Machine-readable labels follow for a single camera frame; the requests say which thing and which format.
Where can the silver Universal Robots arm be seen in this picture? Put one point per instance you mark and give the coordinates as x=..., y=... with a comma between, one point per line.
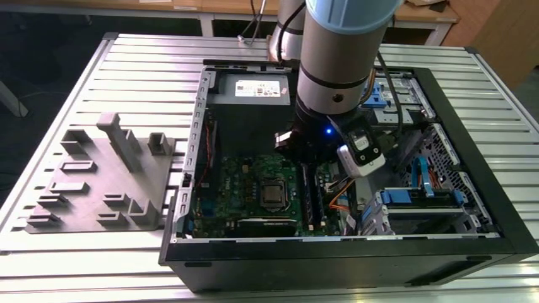
x=337, y=63

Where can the black RAM slot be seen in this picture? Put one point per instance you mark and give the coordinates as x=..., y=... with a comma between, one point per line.
x=301, y=189

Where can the grey power supply unit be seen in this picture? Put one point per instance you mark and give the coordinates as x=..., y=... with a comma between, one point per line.
x=249, y=126

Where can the blue drive bay latch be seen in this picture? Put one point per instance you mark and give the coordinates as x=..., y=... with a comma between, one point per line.
x=377, y=102

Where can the silver CPU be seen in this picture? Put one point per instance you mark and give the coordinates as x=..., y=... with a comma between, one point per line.
x=273, y=193

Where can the green motherboard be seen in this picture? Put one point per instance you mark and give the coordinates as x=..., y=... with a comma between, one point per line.
x=236, y=176

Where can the grey metal drive cage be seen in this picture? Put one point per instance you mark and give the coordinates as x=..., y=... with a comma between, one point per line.
x=410, y=91

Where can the hard disk in blue carrier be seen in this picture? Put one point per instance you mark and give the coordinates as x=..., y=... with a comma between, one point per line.
x=401, y=197

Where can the black graphics card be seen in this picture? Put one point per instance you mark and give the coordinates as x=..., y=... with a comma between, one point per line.
x=266, y=225

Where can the grey metal disk bay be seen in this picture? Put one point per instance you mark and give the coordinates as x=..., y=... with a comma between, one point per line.
x=425, y=212

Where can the black PC case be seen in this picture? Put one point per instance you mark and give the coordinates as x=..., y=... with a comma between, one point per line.
x=296, y=265

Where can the grey parts rack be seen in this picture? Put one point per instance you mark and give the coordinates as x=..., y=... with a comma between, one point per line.
x=106, y=176

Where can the brown wooden cabinet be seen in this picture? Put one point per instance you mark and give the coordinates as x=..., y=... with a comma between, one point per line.
x=505, y=31

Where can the white chair leg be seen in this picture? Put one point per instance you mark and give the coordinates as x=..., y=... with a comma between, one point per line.
x=13, y=98

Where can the small grey wrist camera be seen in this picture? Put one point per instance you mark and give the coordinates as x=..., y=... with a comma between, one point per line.
x=282, y=140

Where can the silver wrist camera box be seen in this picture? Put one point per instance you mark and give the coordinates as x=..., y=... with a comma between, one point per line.
x=362, y=158

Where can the wooden desk white frame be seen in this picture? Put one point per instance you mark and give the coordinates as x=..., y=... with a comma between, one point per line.
x=421, y=14

